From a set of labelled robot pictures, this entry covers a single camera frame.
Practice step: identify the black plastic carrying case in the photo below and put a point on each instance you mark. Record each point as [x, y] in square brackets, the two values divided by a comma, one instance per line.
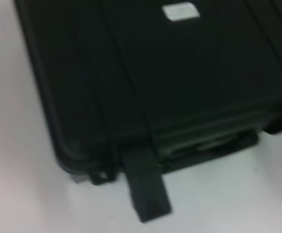
[180, 85]

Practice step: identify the white label sticker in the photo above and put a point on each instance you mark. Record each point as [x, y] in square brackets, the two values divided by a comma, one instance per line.
[180, 11]

